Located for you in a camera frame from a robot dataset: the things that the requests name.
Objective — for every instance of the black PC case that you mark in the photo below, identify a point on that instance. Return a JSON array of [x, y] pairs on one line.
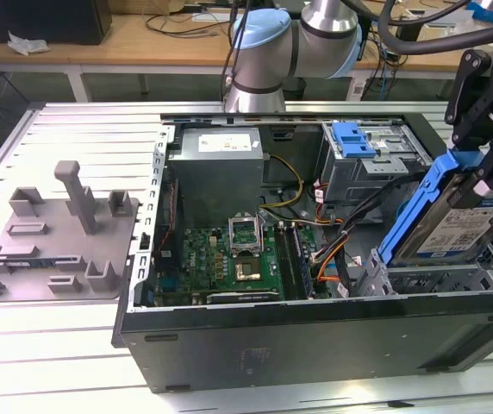
[[315, 345]]

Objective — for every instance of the black case fan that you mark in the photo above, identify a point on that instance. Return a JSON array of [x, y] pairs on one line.
[[179, 233]]

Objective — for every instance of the small black box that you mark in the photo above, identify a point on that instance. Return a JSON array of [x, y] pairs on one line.
[[408, 33]]

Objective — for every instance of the hard disk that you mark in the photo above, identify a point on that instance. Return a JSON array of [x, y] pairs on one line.
[[444, 224]]

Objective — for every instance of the wooden desk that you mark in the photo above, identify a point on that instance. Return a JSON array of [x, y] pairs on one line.
[[143, 47]]

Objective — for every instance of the black computer tower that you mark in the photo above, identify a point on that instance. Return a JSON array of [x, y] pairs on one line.
[[57, 21]]

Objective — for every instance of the grey metal drive cage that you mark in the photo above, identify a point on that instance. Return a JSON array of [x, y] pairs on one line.
[[358, 181]]

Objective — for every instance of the RAM stick with chips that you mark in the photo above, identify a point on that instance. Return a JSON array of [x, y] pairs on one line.
[[302, 263]]

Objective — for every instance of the white plastic bag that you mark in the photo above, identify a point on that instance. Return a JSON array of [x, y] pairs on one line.
[[26, 45]]

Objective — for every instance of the CPU socket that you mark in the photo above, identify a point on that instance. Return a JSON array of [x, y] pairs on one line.
[[248, 269]]

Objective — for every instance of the blue plastic drive latch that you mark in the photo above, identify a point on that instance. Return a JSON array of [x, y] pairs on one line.
[[352, 142]]

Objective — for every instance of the green RAM stick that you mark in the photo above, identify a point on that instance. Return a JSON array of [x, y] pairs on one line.
[[26, 263]]

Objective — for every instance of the green motherboard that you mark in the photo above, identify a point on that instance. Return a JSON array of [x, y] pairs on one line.
[[203, 259]]

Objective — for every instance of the metal locking lever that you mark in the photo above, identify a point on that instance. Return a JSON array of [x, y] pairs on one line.
[[263, 224]]

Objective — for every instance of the silver disk bay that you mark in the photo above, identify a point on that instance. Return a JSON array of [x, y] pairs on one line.
[[371, 276]]

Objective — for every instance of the black graphics card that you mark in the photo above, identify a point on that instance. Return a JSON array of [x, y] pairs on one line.
[[242, 296]]

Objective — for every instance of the grey parts rack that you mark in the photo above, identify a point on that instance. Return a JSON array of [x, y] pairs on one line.
[[57, 241]]

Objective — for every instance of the black waste bin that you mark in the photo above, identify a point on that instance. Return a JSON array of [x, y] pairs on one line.
[[294, 88]]

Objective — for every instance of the grey power supply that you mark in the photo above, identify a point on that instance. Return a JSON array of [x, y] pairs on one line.
[[212, 181]]

